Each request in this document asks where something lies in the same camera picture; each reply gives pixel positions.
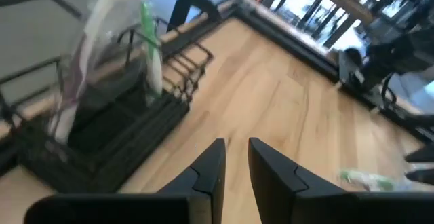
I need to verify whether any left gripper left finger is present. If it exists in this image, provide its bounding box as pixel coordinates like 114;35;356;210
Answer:
157;137;227;224

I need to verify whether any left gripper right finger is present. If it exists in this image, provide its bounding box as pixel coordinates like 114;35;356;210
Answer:
248;136;347;224

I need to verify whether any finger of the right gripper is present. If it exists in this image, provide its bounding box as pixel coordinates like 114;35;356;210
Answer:
406;169;434;185
405;144;434;163

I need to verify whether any green toothbrush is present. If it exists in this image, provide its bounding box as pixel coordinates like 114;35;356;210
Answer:
338;168;396;193
138;0;164;107

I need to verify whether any purple toothbrush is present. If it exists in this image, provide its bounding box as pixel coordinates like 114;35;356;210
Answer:
49;0;116;145

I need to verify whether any black wire toothbrush holder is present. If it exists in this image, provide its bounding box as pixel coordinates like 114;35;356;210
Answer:
13;20;214;194

